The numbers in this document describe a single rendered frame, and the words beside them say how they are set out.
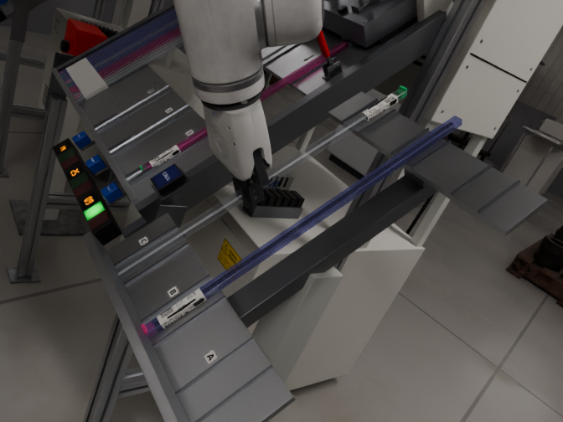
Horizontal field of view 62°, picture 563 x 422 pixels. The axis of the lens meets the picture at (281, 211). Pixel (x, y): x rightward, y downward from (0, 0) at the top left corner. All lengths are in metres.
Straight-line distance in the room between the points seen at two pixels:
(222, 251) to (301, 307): 0.54
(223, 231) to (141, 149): 0.32
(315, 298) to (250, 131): 0.26
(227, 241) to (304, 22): 0.74
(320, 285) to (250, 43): 0.33
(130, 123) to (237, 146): 0.53
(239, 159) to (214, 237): 0.65
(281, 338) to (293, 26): 0.42
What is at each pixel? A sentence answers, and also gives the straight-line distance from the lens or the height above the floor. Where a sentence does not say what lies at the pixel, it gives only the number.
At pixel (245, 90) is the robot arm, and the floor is 1.02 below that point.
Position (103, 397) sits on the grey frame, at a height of 0.30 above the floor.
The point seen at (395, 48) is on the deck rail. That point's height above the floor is 1.12.
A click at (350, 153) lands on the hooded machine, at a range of 4.16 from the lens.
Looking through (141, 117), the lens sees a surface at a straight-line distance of 1.06.
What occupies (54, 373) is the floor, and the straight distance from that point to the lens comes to 1.51.
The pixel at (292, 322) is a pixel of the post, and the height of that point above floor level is 0.73.
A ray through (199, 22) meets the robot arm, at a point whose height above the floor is 1.07.
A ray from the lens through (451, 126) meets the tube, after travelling 0.70.
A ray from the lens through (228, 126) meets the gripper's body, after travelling 0.56.
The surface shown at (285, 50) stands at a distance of 1.08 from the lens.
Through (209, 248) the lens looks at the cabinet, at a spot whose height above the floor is 0.50.
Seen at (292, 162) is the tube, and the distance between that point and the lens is 0.68.
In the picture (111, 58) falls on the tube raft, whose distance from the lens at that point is 1.33.
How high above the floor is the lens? 1.12
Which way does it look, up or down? 23 degrees down
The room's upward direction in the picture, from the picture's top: 24 degrees clockwise
